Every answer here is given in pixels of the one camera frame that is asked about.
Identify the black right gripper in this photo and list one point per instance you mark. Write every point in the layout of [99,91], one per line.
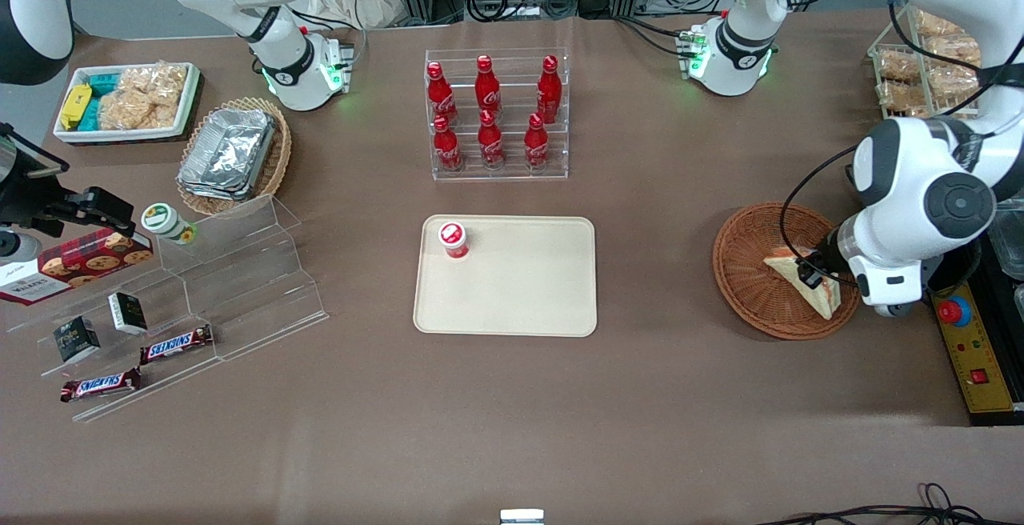
[24,195]

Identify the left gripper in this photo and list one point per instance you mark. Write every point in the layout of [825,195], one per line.
[825,261]

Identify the triangular sandwich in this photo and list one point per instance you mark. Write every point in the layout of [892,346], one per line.
[824,299]

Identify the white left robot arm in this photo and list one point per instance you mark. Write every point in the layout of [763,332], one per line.
[920,181]

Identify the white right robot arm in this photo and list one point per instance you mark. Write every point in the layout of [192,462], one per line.
[272,37]

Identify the brown round wicker basket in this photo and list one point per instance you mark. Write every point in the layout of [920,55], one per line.
[744,285]

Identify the light oval wicker basket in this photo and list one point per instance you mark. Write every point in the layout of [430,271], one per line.
[280,153]

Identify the beige plastic tray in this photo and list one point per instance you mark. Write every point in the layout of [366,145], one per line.
[520,285]

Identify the red tartan cookie box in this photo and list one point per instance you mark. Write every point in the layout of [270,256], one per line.
[80,265]

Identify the green lid yogurt cup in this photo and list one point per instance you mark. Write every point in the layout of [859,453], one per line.
[164,221]

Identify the yellow snack packet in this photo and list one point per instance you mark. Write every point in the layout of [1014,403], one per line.
[74,105]

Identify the small black box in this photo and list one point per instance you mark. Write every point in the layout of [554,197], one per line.
[76,341]
[128,313]

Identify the clear bag rice crackers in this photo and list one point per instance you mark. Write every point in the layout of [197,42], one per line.
[144,97]

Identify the teal snack packet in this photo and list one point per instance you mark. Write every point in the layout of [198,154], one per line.
[102,83]

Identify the red emergency stop button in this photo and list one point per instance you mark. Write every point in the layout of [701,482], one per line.
[952,312]

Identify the white rectangular plastic bin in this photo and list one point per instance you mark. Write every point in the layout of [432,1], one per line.
[188,105]

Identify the stacked aluminium foil trays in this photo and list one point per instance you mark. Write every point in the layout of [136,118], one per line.
[228,153]

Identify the brown Snickers bar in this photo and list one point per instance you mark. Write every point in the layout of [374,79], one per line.
[100,385]
[176,344]

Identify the clear acrylic stepped shelf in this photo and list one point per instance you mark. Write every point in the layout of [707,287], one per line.
[240,285]

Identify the black yellow control box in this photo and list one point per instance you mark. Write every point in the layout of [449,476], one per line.
[972,357]

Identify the clear bag brown snack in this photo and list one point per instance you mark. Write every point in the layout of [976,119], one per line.
[952,49]
[900,97]
[952,83]
[940,25]
[898,67]

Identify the red cola bottle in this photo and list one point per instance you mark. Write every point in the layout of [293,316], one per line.
[549,93]
[446,149]
[440,97]
[487,89]
[536,145]
[490,145]

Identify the clear acrylic bottle rack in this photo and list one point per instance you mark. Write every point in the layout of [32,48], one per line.
[512,174]

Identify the red lid small cup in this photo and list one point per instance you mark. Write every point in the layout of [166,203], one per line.
[453,237]

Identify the small silver white object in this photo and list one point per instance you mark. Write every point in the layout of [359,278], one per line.
[522,517]

